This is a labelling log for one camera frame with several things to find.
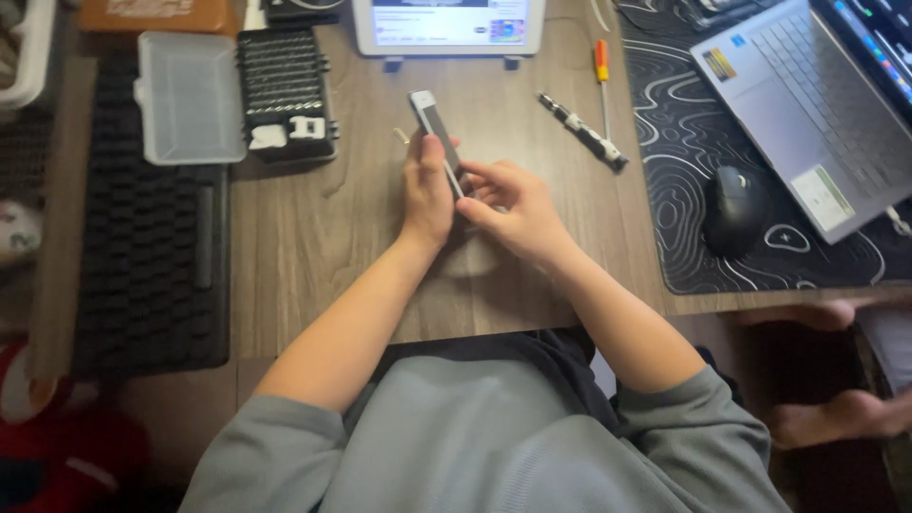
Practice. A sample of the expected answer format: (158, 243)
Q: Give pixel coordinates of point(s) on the white tablet on stand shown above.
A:
(449, 25)

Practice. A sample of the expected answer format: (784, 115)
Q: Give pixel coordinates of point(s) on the person's bare foot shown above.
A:
(841, 417)

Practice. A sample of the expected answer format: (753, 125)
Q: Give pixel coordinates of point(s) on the silver laptop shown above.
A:
(819, 107)

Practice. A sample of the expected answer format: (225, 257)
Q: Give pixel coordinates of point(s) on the person's right hand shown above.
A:
(519, 214)

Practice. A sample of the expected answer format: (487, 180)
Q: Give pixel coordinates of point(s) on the black patterned desk mat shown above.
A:
(719, 178)

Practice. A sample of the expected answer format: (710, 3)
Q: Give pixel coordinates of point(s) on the white plastic bin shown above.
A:
(25, 50)

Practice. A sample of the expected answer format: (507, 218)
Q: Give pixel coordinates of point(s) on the white smartphone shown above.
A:
(436, 135)

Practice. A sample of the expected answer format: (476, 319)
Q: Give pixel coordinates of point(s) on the clear plastic case lid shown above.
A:
(187, 100)

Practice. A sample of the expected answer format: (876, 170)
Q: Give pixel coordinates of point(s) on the black and white precision screwdriver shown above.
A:
(584, 132)

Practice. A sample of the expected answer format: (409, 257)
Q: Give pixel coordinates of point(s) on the black screwdriver bit holder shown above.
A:
(285, 92)

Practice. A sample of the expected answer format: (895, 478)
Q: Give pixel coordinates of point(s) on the person's left hand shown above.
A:
(427, 192)

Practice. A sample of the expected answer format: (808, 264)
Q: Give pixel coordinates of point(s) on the black computer mouse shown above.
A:
(734, 211)

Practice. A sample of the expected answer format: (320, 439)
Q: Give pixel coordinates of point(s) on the person's left fingers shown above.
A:
(430, 145)

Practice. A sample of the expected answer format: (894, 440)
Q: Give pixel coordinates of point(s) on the person's grey sweatshirt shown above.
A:
(484, 434)

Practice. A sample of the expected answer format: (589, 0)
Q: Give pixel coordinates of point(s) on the red and white object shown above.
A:
(57, 442)

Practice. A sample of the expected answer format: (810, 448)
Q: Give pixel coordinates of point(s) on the black textured work mat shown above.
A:
(149, 235)

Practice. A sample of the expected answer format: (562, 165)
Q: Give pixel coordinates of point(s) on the brown cardboard box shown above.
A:
(157, 16)

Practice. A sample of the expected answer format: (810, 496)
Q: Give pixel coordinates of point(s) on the small beige plastic pick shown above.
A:
(402, 134)

